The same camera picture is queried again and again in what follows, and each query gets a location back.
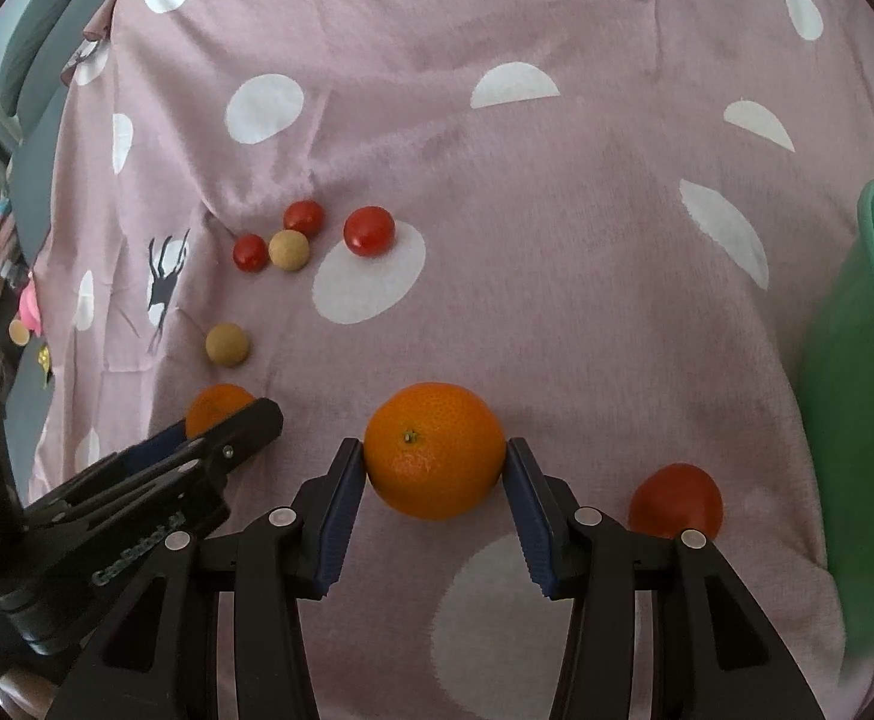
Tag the small orange mandarin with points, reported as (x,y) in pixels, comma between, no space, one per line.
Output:
(212,405)

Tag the pink polka dot blanket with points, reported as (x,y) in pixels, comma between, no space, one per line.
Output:
(557,165)

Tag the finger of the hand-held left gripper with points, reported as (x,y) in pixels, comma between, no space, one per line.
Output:
(155,444)
(245,431)

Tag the large red tomato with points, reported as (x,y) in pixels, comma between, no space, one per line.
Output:
(673,506)

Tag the large orange mandarin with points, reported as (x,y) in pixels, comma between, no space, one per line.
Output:
(434,450)

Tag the red cherry tomato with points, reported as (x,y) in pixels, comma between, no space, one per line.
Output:
(304,217)
(368,231)
(250,252)

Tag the pink toy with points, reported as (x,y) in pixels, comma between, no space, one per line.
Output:
(28,307)

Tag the green plastic bowl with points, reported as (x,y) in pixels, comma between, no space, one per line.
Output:
(856,427)

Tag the tan longan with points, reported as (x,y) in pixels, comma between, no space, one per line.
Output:
(227,345)
(288,250)

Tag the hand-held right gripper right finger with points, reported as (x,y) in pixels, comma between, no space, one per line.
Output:
(528,521)

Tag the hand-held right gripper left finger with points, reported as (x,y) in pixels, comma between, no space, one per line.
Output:
(338,514)

